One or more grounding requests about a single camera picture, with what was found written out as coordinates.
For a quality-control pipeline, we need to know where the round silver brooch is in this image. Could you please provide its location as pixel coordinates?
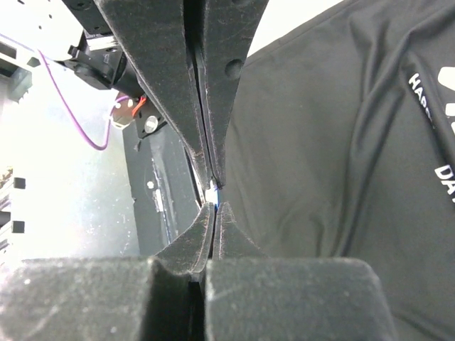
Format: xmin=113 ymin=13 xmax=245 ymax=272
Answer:
xmin=204 ymin=180 xmax=220 ymax=208

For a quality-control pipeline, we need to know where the black printed t-shirt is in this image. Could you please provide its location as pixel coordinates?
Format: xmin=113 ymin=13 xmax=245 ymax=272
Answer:
xmin=223 ymin=1 xmax=454 ymax=340

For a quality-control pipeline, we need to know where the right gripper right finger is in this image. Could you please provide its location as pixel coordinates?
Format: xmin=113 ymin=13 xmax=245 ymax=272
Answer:
xmin=205 ymin=203 xmax=397 ymax=340

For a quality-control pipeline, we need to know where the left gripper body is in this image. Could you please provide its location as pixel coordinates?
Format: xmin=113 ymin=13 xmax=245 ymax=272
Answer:
xmin=62 ymin=0 xmax=122 ymax=67

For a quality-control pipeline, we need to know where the aluminium frame rail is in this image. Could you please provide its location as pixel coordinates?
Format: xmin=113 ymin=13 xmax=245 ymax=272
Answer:
xmin=1 ymin=38 xmax=32 ymax=267

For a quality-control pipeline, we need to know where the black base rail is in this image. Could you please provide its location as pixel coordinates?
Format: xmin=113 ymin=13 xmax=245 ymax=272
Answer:
xmin=109 ymin=102 xmax=207 ymax=256

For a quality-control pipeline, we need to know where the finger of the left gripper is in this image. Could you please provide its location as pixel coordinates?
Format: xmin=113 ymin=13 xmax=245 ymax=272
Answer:
xmin=96 ymin=1 xmax=210 ymax=188
xmin=195 ymin=0 xmax=268 ymax=187

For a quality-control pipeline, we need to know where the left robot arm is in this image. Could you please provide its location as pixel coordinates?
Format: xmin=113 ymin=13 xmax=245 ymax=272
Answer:
xmin=1 ymin=1 xmax=267 ymax=186

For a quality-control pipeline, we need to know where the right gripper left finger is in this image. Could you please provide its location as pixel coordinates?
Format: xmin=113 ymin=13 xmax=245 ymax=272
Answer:
xmin=1 ymin=203 xmax=215 ymax=340

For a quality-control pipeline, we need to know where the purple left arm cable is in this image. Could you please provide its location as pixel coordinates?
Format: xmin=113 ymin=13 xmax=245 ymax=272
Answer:
xmin=0 ymin=33 xmax=131 ymax=152

